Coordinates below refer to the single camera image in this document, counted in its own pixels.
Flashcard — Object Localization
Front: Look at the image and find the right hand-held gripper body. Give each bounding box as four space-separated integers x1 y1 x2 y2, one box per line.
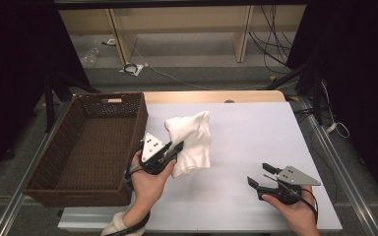
257 165 322 206

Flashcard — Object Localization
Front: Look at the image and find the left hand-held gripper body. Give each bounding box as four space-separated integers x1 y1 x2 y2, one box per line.
140 132 175 176

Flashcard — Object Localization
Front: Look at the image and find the white baby shirt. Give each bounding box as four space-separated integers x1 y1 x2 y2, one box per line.
164 110 212 179

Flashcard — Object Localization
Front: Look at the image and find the brown woven basket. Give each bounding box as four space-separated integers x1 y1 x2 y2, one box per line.
23 91 150 208

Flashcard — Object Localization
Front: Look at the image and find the person's left hand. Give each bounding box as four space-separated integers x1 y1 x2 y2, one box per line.
124 150 177 217

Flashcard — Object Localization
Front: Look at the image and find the person's right hand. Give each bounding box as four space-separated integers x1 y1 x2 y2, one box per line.
261 185 319 236

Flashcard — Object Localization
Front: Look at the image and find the white table sheet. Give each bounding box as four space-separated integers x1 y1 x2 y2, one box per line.
57 101 343 231

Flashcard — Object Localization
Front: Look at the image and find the black metal stand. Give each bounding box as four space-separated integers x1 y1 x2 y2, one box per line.
265 55 325 126
42 67 101 133

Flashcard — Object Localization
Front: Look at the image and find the clear plastic bag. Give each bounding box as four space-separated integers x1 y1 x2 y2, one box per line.
80 46 100 65

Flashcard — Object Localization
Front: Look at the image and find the black curtain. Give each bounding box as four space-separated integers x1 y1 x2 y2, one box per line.
285 0 378 210
0 0 93 185

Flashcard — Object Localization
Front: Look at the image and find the beige wooden shelf unit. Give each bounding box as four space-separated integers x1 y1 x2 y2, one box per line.
58 4 307 65

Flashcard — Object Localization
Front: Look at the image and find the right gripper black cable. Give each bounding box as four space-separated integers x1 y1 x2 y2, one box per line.
294 188 319 227

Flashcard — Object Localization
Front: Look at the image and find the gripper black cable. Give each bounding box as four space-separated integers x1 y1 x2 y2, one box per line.
294 188 319 227
106 144 152 236

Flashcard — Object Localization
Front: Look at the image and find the aluminium rail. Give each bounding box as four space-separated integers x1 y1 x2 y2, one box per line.
0 101 77 236
299 96 378 236

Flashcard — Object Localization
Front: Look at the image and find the white adapter with cable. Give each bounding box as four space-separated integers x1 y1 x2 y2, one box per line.
320 80 351 140

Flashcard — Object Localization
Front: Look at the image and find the thin white floor cable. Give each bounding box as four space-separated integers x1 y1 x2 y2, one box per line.
127 38 277 91

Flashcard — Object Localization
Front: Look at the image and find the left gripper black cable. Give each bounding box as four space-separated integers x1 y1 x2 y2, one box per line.
106 144 152 236

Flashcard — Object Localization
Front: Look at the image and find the plastic bag with black cable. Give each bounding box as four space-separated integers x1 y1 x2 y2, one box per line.
119 62 145 77

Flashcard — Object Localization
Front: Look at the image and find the black cable bundle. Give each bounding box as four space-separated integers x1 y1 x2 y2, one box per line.
247 4 297 76

